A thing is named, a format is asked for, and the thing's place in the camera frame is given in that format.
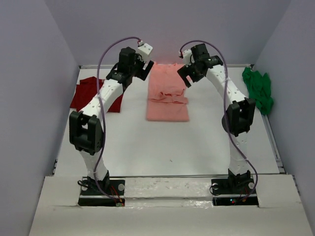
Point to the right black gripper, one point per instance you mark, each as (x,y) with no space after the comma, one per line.
(184,72)

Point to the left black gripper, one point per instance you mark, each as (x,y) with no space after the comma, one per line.
(141,64)

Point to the pink polo shirt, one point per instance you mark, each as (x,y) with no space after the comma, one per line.
(166,99)

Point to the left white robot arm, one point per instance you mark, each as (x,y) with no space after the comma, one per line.
(87,127)

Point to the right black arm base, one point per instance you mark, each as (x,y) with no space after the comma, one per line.
(234,190)

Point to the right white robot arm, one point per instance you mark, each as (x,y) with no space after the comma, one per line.
(238,113)

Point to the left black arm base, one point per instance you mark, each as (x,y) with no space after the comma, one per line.
(112,194)

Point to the folded red t-shirt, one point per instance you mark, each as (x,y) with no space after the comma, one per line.
(85,91)

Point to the crumpled green t-shirt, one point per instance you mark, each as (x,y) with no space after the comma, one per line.
(259,89)

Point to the white foam block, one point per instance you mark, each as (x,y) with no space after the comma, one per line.
(167,187)

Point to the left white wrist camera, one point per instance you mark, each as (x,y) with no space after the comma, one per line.
(144,50)

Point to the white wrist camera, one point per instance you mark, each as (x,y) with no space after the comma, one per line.
(187,57)
(144,50)

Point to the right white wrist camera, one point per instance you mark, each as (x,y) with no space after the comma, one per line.
(187,57)

